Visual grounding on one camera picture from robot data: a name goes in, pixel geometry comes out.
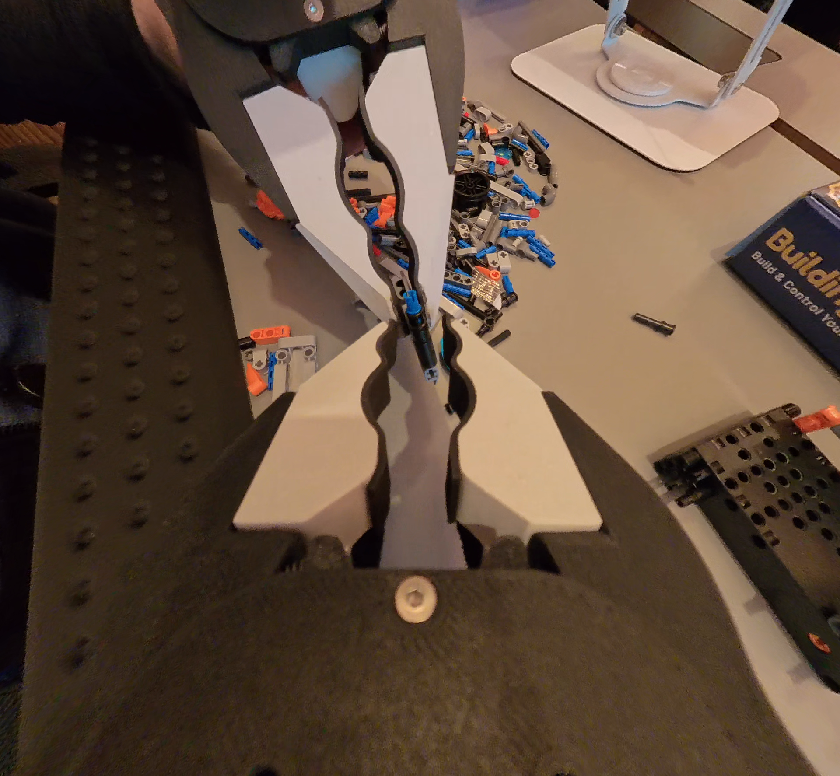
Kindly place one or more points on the person's left hand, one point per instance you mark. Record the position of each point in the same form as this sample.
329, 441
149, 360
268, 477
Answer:
147, 22

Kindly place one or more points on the pile of building kit parts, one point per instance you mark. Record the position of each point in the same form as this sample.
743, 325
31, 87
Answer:
499, 218

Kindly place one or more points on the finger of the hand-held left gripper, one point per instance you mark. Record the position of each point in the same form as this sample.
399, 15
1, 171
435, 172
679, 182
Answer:
414, 133
295, 159

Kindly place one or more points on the person's left forearm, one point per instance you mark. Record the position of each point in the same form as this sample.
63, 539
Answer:
66, 15

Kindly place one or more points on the black perforated panel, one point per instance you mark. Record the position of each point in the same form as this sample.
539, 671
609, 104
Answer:
131, 435

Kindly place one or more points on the black connector pin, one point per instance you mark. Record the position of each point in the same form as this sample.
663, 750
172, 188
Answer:
654, 323
427, 354

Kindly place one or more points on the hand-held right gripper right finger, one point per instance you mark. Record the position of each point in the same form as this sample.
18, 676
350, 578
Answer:
525, 461

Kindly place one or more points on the white book stand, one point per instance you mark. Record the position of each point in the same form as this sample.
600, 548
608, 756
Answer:
643, 81

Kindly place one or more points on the black base plate assembly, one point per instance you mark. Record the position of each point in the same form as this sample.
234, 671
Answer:
775, 527

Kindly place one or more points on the robot kit box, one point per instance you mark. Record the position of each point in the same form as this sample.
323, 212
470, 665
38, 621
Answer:
794, 271

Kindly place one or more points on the orange holed beam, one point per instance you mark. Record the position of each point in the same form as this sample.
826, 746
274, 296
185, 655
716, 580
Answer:
269, 333

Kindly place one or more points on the grey frame piece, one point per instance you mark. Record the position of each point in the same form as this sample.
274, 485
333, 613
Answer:
295, 359

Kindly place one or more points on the orange cone piece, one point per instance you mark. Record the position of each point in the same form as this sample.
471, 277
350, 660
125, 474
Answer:
256, 380

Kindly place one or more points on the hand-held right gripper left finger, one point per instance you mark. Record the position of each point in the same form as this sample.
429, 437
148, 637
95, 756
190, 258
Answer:
309, 461

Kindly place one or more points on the blue connector pin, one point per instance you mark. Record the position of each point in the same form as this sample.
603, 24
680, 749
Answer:
411, 306

